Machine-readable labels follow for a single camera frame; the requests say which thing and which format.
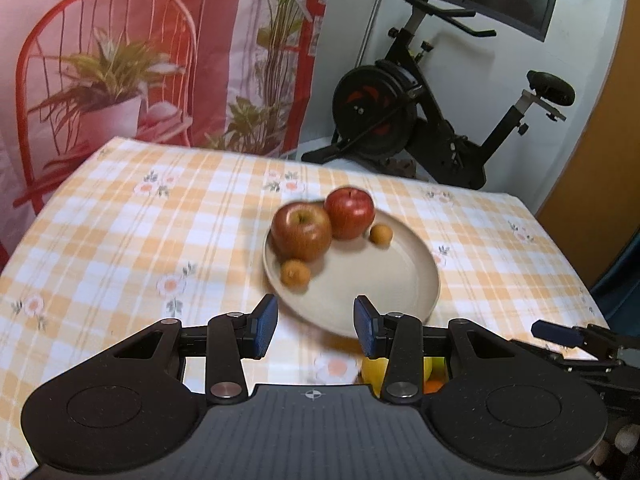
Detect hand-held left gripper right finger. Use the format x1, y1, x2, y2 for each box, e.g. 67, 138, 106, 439
352, 296, 526, 405

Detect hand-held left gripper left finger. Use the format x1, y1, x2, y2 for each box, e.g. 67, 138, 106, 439
100, 294, 280, 406

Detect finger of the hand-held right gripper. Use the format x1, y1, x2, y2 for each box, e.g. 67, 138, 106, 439
531, 320, 640, 361
510, 339, 623, 378

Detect large yellow orange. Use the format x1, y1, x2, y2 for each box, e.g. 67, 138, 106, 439
361, 355, 390, 397

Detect beige round plate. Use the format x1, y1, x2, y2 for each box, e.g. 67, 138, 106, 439
263, 201, 441, 339

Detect brownish red apple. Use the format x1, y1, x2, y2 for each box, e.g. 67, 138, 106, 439
271, 202, 333, 262

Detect bright red apple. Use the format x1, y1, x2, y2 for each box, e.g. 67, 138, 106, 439
324, 187, 376, 241

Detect dark teal cloth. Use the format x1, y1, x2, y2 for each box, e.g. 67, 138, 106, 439
589, 230, 640, 331

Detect orange checked floral tablecloth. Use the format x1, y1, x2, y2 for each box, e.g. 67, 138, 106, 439
0, 136, 613, 480

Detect orange wooden panel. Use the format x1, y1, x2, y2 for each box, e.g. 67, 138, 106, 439
535, 0, 640, 291

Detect brown sandal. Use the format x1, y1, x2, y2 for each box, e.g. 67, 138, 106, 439
385, 156, 417, 178

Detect black exercise bike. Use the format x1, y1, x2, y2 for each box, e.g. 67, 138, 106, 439
301, 0, 576, 191

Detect metal pole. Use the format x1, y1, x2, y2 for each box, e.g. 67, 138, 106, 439
361, 0, 387, 68

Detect printed pink wall backdrop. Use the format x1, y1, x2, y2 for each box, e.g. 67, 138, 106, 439
0, 0, 336, 256

